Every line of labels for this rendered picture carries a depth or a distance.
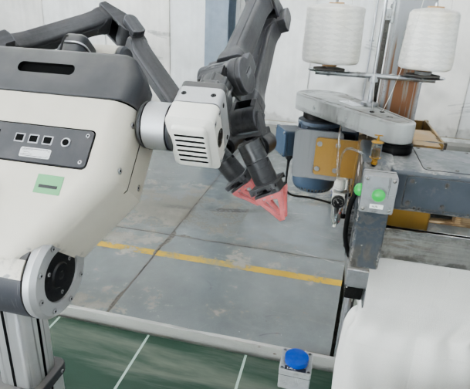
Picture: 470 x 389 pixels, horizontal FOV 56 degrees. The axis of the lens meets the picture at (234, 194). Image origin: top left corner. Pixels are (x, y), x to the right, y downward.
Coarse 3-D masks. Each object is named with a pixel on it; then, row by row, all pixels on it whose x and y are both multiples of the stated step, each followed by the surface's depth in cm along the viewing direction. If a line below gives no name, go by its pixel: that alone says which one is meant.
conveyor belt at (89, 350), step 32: (64, 320) 191; (64, 352) 173; (96, 352) 174; (128, 352) 175; (160, 352) 176; (192, 352) 177; (224, 352) 177; (64, 384) 158; (96, 384) 159; (128, 384) 160; (160, 384) 160; (192, 384) 161; (224, 384) 162; (256, 384) 163; (320, 384) 164
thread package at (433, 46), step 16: (416, 16) 115; (432, 16) 112; (448, 16) 112; (416, 32) 115; (432, 32) 113; (448, 32) 113; (416, 48) 116; (432, 48) 114; (448, 48) 114; (400, 64) 122; (416, 64) 117; (432, 64) 115; (448, 64) 116
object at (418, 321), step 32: (384, 288) 130; (416, 288) 128; (448, 288) 125; (352, 320) 135; (384, 320) 128; (416, 320) 127; (448, 320) 127; (352, 352) 131; (384, 352) 128; (416, 352) 126; (448, 352) 125; (352, 384) 134; (384, 384) 131; (416, 384) 129; (448, 384) 128
